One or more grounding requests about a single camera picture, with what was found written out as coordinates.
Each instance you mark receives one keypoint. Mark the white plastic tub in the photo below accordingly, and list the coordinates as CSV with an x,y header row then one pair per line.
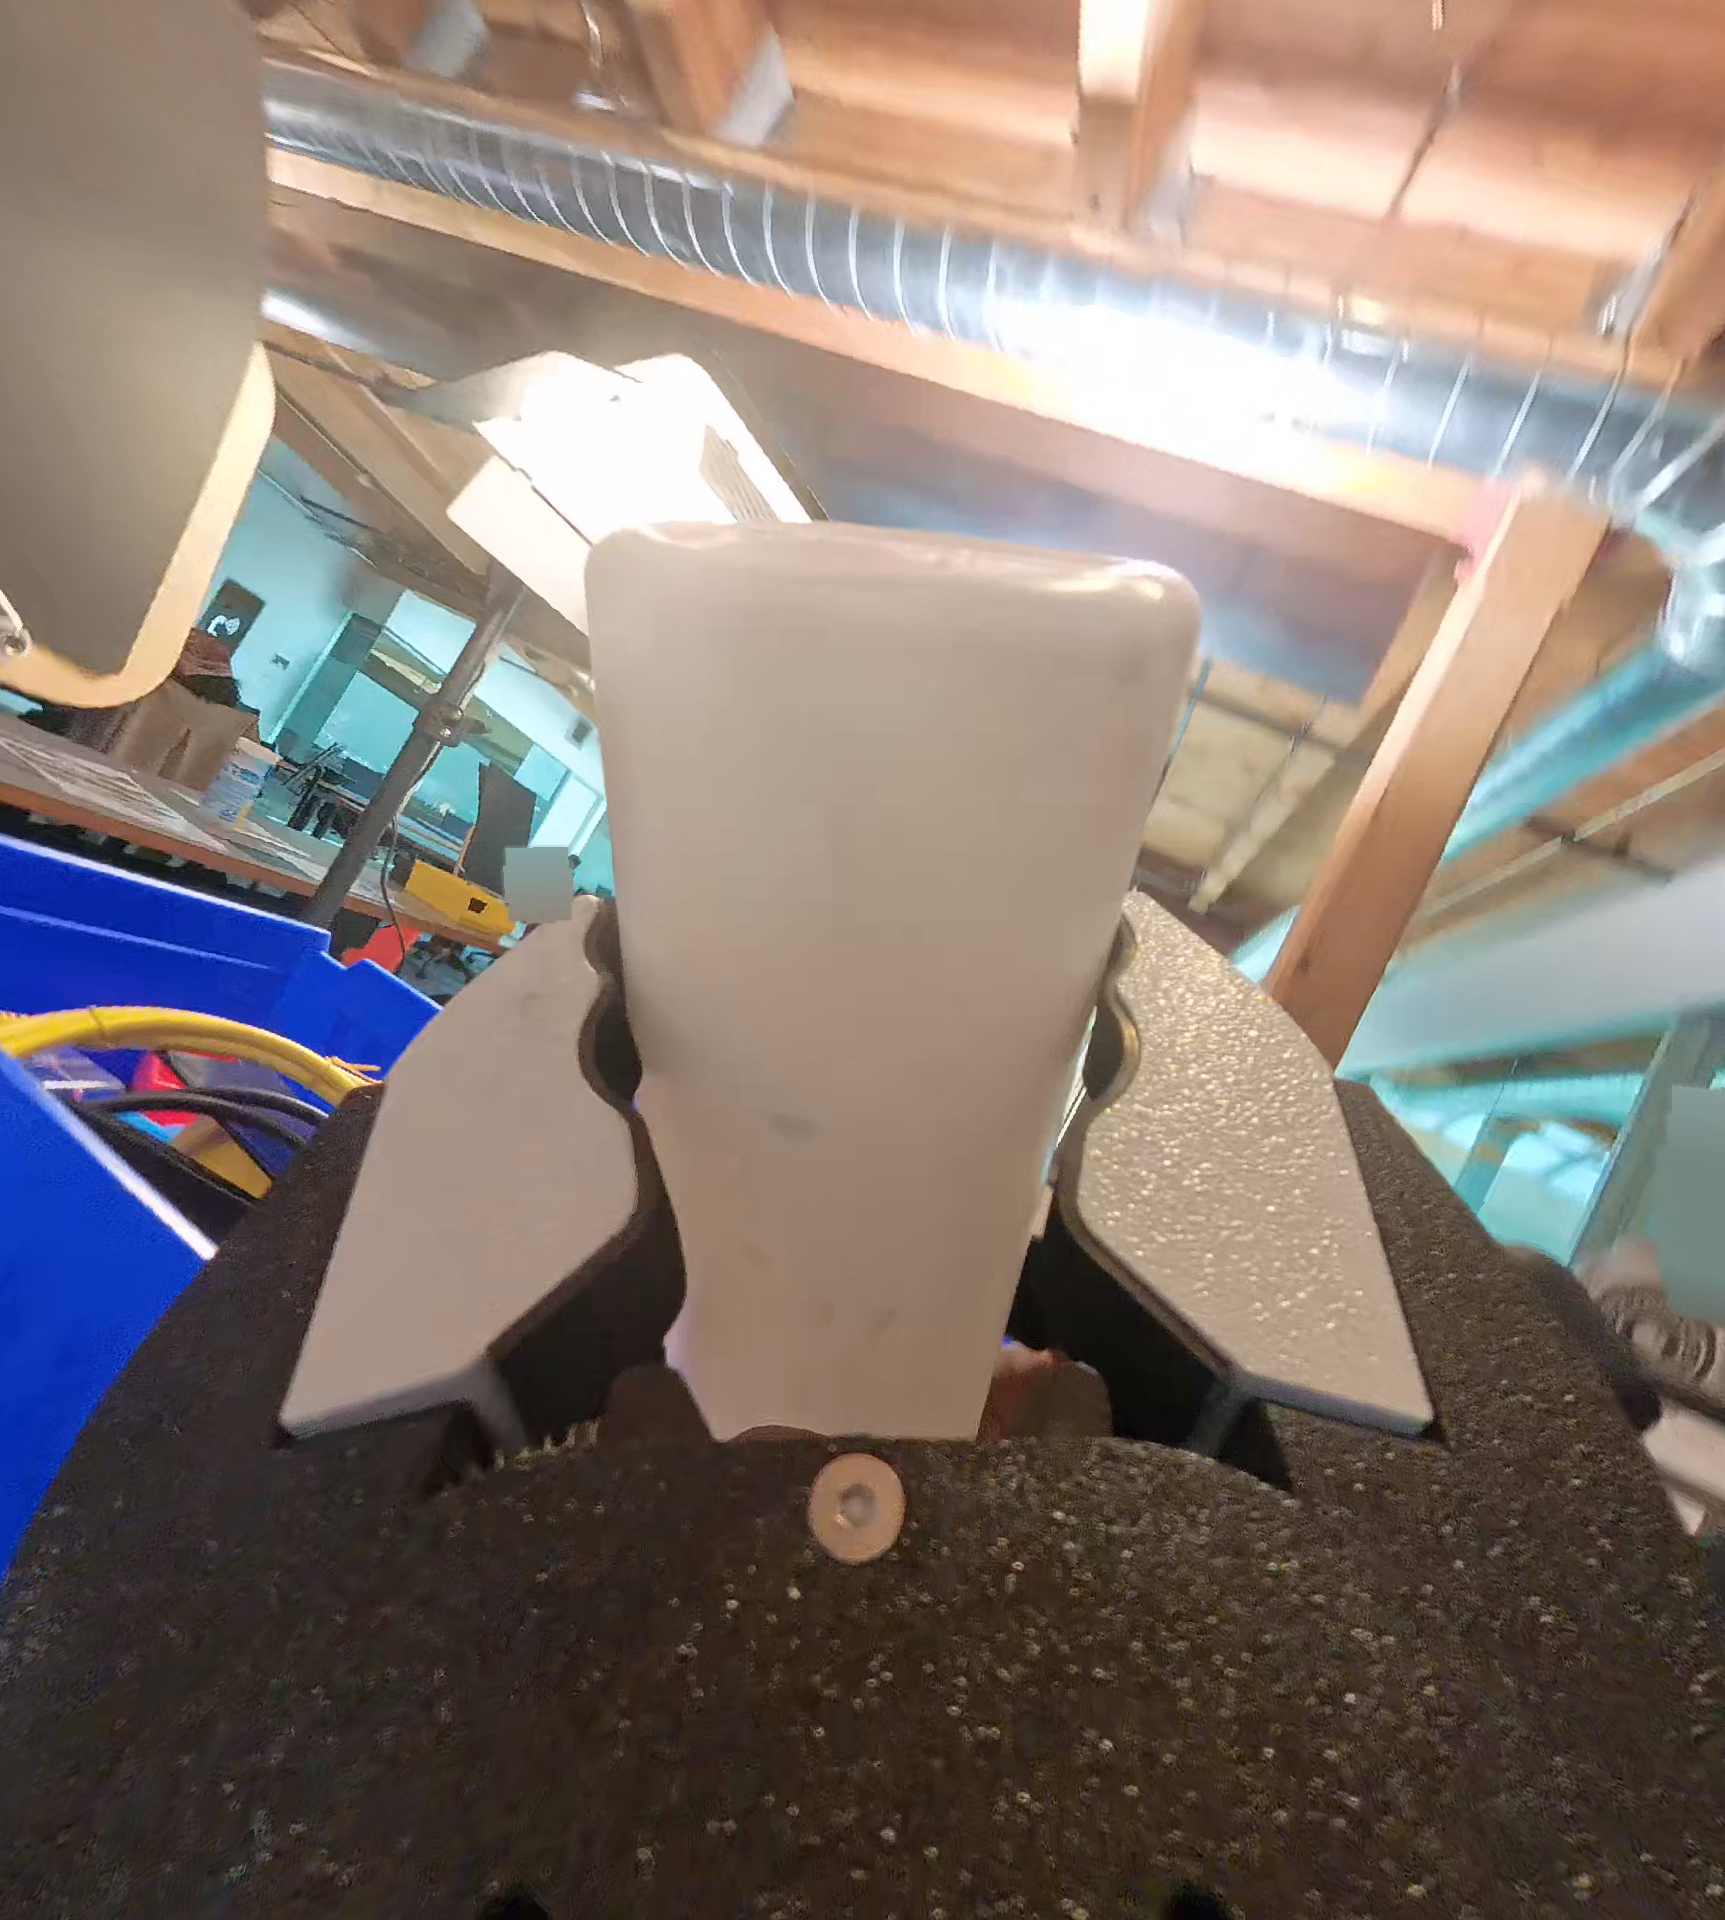
x,y
235,783

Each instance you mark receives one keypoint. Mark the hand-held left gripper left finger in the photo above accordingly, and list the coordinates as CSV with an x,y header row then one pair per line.
x,y
486,1185

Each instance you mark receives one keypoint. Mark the metal light stand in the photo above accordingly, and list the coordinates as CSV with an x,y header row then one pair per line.
x,y
412,750

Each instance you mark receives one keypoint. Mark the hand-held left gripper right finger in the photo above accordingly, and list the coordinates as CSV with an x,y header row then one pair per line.
x,y
1220,1185

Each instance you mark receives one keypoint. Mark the silver ventilation duct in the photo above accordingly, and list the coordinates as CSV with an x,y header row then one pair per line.
x,y
952,285

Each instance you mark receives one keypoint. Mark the white bottle with black lid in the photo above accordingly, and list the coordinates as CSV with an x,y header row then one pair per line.
x,y
876,900

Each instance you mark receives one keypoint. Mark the wooden post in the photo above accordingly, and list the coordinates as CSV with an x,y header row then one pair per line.
x,y
1430,780

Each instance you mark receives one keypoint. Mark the white studio light panel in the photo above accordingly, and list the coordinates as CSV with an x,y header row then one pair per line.
x,y
606,434

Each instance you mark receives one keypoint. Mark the yellow bin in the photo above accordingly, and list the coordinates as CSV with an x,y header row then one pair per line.
x,y
451,892

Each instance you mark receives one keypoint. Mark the blue storage bin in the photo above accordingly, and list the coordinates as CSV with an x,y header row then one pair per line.
x,y
6,1320

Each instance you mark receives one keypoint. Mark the wooden work table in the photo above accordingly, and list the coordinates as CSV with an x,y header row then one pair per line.
x,y
83,810

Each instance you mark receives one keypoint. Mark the black panel with wooden edge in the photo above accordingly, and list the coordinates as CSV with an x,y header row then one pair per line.
x,y
52,301

